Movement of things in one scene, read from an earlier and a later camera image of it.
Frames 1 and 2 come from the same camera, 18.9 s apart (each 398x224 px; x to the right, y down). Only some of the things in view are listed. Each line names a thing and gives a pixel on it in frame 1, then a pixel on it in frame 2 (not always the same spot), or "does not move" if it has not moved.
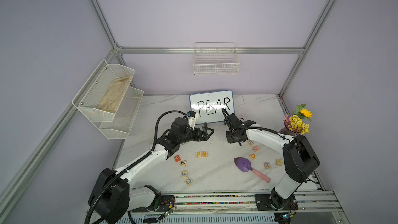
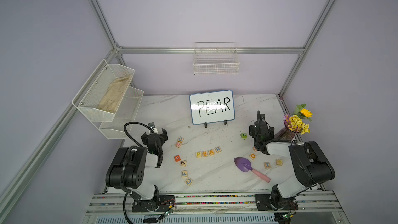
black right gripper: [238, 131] → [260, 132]
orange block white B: [177, 158] does not move
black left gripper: [203, 137] → [162, 136]
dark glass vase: [285, 130] does not move
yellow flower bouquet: [297, 123] does not move
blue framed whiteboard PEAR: [209, 106] does not move
